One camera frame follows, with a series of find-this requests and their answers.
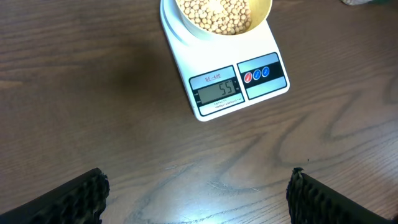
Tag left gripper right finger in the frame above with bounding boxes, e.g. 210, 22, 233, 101
286, 167, 394, 224

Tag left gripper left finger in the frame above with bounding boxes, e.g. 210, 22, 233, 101
1, 168, 110, 224

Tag white digital kitchen scale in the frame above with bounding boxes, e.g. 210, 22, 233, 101
160, 0, 290, 122

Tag soybeans in bowl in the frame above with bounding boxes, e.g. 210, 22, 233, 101
176, 0, 251, 35

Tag pale yellow plastic bowl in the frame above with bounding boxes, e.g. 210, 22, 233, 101
172, 0, 272, 40

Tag clear plastic container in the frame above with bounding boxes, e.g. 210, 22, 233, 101
340, 0, 373, 6

